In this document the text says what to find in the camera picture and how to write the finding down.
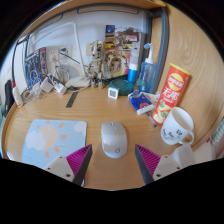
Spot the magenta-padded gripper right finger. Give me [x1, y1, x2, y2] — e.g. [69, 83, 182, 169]
[134, 143, 184, 186]

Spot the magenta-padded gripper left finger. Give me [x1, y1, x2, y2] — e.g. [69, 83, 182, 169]
[44, 143, 93, 187]

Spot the white and grey computer mouse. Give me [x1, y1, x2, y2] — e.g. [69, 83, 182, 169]
[100, 121, 128, 159]

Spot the blue sun-and-cloud mouse pad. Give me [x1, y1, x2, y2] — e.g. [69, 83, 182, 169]
[21, 119, 88, 171]

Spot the white mug with face drawing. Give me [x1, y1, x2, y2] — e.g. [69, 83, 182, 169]
[160, 106, 196, 146]

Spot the dark pen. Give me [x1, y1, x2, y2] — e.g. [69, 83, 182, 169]
[145, 111, 158, 128]

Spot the black flat strip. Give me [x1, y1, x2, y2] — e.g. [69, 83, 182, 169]
[65, 91, 79, 109]

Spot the blue tissue pack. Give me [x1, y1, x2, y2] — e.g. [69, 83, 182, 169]
[127, 89, 156, 116]

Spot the red potato chips can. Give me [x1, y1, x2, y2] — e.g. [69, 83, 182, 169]
[150, 62, 192, 126]

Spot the white power strip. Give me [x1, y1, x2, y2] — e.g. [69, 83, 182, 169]
[53, 82, 68, 95]

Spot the white bottle with red cap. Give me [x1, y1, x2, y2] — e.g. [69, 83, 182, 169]
[11, 79, 24, 108]

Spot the white power adapter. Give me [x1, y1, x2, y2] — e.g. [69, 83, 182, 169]
[39, 77, 54, 94]

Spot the black bag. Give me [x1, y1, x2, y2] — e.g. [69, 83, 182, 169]
[3, 79, 15, 118]

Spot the white desk lamp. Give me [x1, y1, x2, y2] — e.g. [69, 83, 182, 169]
[31, 21, 92, 90]

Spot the small white cube clock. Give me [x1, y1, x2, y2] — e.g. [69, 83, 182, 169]
[107, 86, 120, 100]

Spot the teal round tin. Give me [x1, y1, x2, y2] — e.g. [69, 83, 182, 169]
[109, 78, 135, 97]

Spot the clear glass cup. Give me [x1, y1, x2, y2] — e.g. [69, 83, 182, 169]
[54, 64, 70, 84]

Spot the blue spray bottle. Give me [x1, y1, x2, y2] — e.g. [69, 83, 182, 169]
[137, 42, 158, 94]

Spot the blue model kit box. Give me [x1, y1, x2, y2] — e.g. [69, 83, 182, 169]
[24, 47, 48, 90]

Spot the colourful poster box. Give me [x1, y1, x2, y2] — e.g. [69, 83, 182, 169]
[104, 24, 146, 79]

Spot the wooden shelf unit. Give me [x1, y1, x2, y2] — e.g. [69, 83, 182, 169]
[19, 0, 168, 38]

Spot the white cable bundle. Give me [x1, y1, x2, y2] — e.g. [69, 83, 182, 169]
[21, 87, 43, 102]

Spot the white wall socket panel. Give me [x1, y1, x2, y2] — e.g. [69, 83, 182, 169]
[46, 46, 73, 64]

